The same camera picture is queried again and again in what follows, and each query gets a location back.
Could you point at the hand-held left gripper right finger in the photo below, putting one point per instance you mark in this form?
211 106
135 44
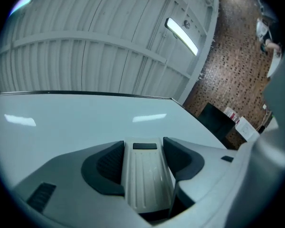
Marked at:
194 174

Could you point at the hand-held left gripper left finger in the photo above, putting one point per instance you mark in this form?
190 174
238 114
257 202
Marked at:
69 179

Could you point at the white ribbed eraser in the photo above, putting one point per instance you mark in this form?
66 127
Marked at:
146 174

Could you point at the white whiteboard with black frame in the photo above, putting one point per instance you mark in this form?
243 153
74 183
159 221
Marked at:
61 117

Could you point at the black cabinet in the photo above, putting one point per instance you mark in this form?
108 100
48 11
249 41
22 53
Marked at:
216 121

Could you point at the white and red box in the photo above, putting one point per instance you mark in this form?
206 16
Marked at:
232 114

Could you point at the white round table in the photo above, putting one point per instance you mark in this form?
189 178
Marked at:
275 64

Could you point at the long ceiling light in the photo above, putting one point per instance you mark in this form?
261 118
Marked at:
23 2
182 35

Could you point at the round ceiling fixture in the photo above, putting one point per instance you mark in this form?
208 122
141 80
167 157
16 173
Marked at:
186 23

